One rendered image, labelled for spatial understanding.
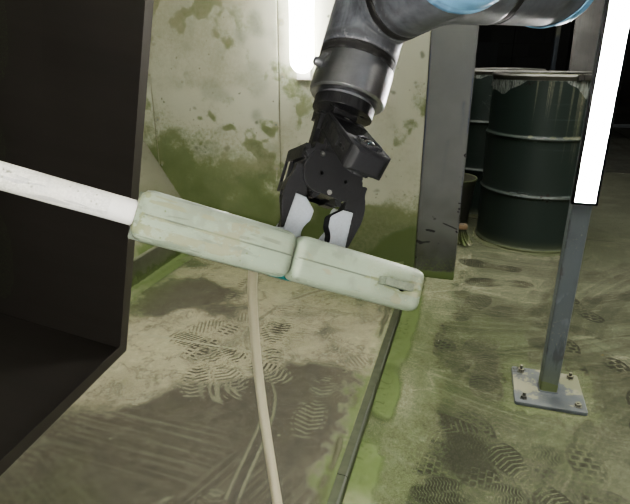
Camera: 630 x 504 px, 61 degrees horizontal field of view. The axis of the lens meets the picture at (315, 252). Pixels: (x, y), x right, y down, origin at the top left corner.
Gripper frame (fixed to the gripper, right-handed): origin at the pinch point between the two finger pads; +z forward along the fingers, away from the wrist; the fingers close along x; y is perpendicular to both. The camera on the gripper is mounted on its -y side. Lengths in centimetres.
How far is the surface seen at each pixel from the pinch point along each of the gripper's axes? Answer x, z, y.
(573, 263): -97, -25, 54
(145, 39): 23.0, -26.6, 27.3
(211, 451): -19, 47, 77
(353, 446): -52, 37, 66
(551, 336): -104, -5, 63
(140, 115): 20.5, -16.9, 31.9
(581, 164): -83, -48, 46
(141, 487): -4, 56, 72
